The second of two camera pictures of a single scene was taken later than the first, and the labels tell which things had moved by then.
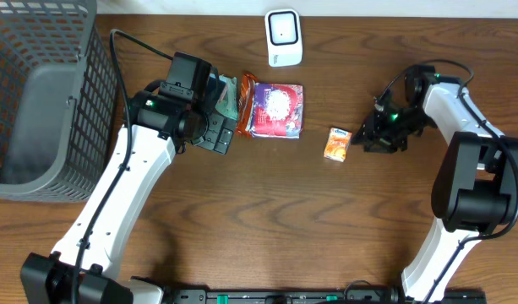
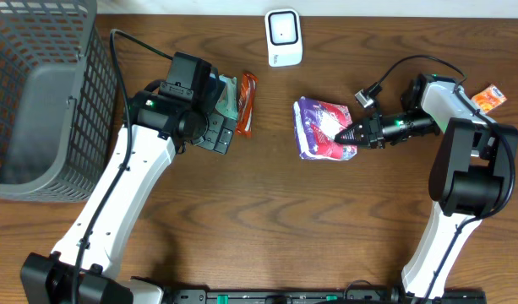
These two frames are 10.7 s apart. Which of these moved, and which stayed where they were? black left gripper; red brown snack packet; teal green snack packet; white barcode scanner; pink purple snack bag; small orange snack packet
Moved: small orange snack packet; pink purple snack bag
Stayed: white barcode scanner; black left gripper; red brown snack packet; teal green snack packet
